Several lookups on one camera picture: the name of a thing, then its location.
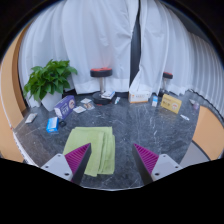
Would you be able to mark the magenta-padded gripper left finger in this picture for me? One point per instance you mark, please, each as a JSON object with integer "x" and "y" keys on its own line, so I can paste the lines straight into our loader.
{"x": 60, "y": 166}

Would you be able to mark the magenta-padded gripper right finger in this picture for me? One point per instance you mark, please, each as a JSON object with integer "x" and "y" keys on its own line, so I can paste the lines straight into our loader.
{"x": 162, "y": 165}

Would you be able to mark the light green towel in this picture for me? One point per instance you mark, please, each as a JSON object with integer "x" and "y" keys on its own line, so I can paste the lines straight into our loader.
{"x": 85, "y": 141}

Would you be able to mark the white pen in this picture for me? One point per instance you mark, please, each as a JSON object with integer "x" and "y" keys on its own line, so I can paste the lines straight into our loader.
{"x": 184, "y": 117}

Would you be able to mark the white flat packet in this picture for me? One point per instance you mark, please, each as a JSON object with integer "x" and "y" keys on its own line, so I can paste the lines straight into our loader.
{"x": 31, "y": 118}
{"x": 79, "y": 109}
{"x": 86, "y": 100}

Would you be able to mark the purple cardboard box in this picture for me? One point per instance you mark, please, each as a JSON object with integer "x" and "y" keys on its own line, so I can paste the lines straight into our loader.
{"x": 65, "y": 107}

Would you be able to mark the yellow table sign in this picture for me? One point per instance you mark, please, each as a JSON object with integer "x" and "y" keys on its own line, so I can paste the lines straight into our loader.
{"x": 171, "y": 103}

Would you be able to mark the small blue and white box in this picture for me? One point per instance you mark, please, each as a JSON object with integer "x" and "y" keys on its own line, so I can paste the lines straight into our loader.
{"x": 155, "y": 100}

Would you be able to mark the orange pill blister pack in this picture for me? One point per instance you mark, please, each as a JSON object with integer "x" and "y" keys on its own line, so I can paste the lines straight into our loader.
{"x": 89, "y": 106}

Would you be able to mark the white and orange box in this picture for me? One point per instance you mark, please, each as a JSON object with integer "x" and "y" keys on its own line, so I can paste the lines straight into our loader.
{"x": 139, "y": 97}

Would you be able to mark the small white tube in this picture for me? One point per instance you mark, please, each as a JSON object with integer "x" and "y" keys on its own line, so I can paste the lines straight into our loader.
{"x": 117, "y": 100}

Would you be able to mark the white book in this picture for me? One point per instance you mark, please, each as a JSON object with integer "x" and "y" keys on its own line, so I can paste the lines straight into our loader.
{"x": 108, "y": 94}

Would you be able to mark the green plant in white pot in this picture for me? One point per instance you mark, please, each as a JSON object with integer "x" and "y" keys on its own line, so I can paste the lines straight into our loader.
{"x": 50, "y": 80}

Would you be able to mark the white curtain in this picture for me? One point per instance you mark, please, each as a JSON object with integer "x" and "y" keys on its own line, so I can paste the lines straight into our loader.
{"x": 90, "y": 36}
{"x": 173, "y": 43}

